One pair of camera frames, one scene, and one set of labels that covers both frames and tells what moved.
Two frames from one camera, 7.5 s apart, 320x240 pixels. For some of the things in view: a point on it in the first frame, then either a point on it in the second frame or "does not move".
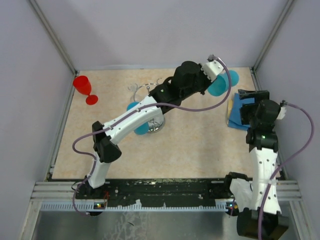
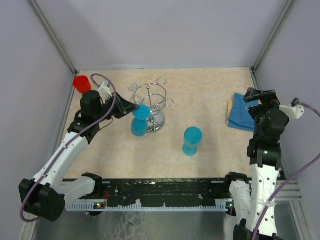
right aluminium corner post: (254, 68) does not move
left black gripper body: (204, 85) -> (119, 107)
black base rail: (163, 191) does not move
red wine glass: (82, 84) does not move
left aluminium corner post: (53, 36) does not move
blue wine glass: (220, 85) -> (192, 136)
